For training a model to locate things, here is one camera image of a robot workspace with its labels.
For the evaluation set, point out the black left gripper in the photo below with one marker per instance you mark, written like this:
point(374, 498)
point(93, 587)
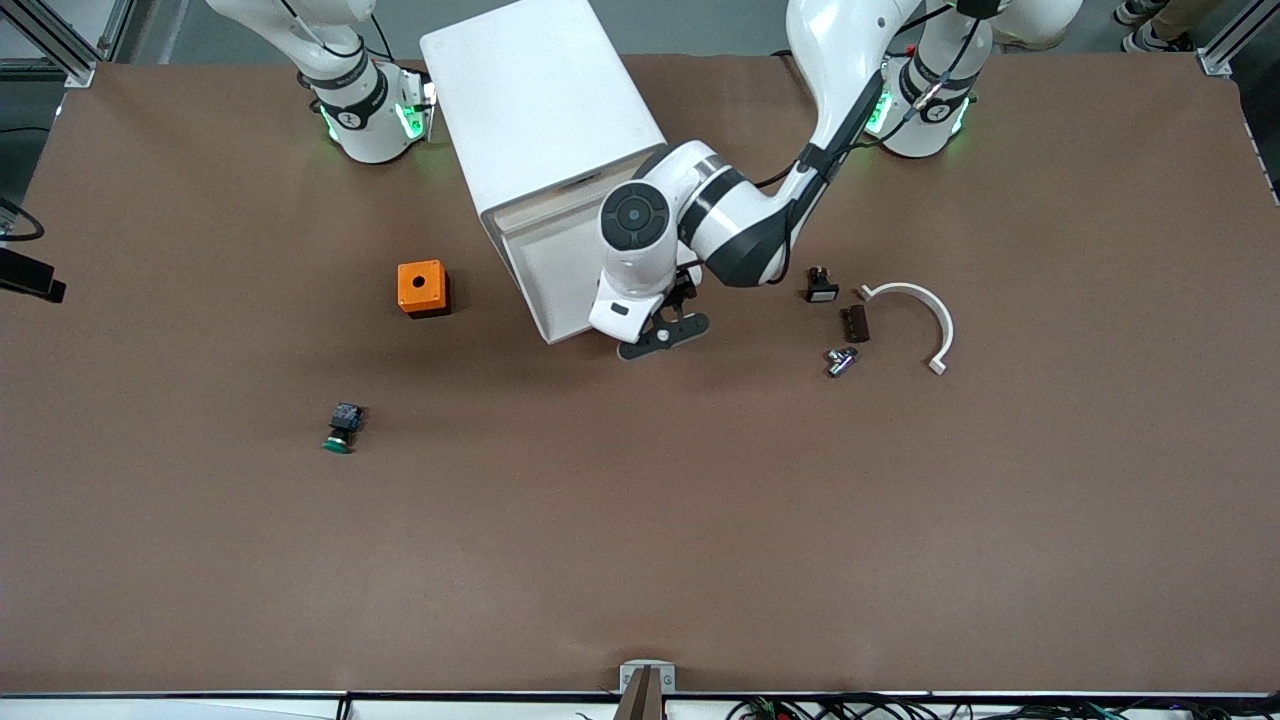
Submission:
point(684, 291)

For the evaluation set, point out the white plastic drawer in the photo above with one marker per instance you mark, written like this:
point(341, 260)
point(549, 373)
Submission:
point(550, 205)
point(560, 280)

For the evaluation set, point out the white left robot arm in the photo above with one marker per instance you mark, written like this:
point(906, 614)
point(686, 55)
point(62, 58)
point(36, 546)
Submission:
point(845, 40)

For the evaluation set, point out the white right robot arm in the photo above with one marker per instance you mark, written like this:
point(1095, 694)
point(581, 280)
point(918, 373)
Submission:
point(365, 120)

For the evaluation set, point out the white drawer cabinet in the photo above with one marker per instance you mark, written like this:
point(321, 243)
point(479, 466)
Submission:
point(540, 90)

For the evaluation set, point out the green mushroom push button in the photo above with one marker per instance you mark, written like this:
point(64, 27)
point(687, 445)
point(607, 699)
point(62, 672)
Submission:
point(345, 415)

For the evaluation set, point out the small purple metal connector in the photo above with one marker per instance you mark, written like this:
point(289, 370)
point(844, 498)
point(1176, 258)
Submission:
point(842, 362)

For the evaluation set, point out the brown terminal block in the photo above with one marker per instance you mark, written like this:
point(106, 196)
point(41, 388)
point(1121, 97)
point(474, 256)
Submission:
point(855, 324)

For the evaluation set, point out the small black white switch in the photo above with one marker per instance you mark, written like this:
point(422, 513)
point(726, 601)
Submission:
point(822, 292)

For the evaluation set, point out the aluminium frame profile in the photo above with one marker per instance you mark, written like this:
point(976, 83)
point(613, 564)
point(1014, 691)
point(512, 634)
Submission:
point(70, 62)
point(1225, 50)

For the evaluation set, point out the white curved plastic bracket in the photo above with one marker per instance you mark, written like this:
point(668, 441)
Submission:
point(945, 325)

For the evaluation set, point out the orange button enclosure box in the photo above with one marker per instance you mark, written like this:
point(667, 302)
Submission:
point(408, 290)

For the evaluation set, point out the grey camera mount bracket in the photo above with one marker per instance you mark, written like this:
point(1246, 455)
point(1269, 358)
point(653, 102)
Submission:
point(647, 690)

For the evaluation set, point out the white table edge rail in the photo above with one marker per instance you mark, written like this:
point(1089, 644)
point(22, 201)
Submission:
point(200, 708)

